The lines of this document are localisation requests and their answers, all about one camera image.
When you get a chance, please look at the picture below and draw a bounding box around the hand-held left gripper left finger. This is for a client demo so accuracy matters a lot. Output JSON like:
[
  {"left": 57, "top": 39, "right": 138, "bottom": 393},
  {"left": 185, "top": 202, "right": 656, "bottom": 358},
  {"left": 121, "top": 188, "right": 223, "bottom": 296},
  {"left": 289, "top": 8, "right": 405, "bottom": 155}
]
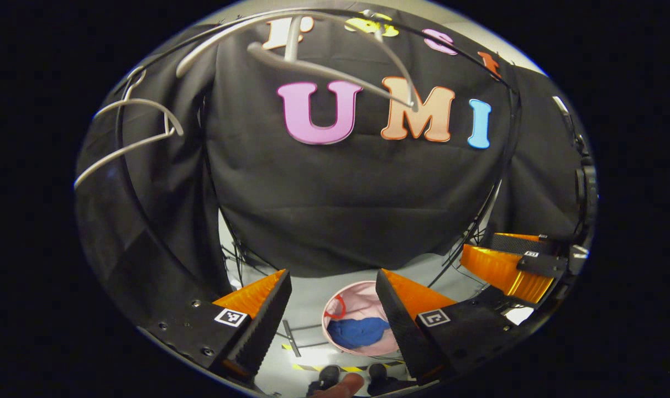
[{"left": 139, "top": 269, "right": 293, "bottom": 385}]

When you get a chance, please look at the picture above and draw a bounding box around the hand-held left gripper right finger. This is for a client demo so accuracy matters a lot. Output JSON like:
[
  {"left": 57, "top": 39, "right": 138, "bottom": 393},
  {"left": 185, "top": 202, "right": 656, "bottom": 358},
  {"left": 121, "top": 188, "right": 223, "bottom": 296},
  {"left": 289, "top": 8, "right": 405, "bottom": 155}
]
[{"left": 375, "top": 269, "right": 535, "bottom": 385}]

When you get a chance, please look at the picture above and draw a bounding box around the pink laundry hamper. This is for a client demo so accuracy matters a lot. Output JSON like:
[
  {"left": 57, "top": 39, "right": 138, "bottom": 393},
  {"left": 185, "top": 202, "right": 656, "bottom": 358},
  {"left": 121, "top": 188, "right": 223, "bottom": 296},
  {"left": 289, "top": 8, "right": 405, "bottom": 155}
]
[{"left": 321, "top": 280, "right": 403, "bottom": 357}]

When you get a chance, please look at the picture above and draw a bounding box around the blue ribbed sweater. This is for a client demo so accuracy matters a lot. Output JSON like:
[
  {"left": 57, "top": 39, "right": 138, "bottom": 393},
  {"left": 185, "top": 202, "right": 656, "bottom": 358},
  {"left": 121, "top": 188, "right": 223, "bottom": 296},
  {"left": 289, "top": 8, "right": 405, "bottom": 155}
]
[{"left": 327, "top": 317, "right": 391, "bottom": 350}]

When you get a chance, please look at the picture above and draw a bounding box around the white hanger with taped hook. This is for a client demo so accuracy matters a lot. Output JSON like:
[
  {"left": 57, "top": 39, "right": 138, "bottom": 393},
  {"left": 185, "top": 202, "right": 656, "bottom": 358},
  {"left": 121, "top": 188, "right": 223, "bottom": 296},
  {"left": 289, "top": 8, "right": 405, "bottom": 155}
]
[{"left": 176, "top": 10, "right": 420, "bottom": 109}]

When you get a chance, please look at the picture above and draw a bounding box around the white plastic hanger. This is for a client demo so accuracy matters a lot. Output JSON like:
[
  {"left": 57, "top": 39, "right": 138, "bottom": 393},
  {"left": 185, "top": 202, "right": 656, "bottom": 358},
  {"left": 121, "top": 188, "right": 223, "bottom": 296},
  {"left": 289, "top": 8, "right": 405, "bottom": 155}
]
[{"left": 74, "top": 66, "right": 185, "bottom": 190}]

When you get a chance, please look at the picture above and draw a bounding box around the person's black shoe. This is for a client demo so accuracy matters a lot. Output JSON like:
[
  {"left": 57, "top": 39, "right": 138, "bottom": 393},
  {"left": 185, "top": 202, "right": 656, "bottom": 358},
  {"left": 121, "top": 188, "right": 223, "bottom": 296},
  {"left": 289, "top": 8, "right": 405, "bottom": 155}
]
[
  {"left": 367, "top": 363, "right": 411, "bottom": 396},
  {"left": 307, "top": 365, "right": 342, "bottom": 397}
]

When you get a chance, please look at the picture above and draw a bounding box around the yellow black floor tape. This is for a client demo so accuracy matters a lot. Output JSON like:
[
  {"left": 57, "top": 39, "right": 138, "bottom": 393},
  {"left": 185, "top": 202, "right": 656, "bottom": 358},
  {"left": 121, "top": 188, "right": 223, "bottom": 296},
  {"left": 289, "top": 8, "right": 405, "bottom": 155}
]
[{"left": 282, "top": 343, "right": 405, "bottom": 374}]

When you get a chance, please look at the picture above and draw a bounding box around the black backdrop cloth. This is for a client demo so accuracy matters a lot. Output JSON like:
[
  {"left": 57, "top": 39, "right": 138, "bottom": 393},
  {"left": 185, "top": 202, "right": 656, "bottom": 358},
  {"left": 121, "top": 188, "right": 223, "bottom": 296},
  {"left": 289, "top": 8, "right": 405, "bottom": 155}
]
[{"left": 75, "top": 6, "right": 596, "bottom": 328}]

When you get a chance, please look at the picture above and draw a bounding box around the bundle of black cables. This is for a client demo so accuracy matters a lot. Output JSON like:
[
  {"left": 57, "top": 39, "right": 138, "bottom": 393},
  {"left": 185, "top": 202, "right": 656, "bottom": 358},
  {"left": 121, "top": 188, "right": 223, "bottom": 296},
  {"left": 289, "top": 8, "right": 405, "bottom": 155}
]
[{"left": 428, "top": 218, "right": 497, "bottom": 289}]

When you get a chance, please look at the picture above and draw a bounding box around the black clothes rail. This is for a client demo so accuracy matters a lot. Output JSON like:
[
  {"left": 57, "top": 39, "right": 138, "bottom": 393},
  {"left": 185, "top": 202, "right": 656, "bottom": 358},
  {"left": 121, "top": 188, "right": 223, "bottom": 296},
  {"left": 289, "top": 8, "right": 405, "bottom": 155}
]
[{"left": 114, "top": 7, "right": 521, "bottom": 295}]

